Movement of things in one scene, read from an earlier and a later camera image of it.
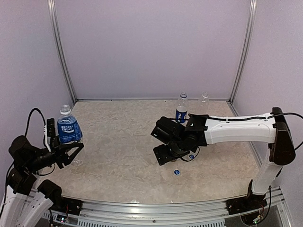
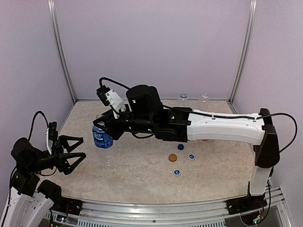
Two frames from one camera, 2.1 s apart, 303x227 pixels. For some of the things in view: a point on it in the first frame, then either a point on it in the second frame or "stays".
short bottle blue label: [69, 129] → [100, 137]
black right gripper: [163, 157] → [114, 130]
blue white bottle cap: [191, 156] stays
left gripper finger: [66, 149] → [81, 155]
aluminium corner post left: [52, 15] stays
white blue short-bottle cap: [176, 172] stays
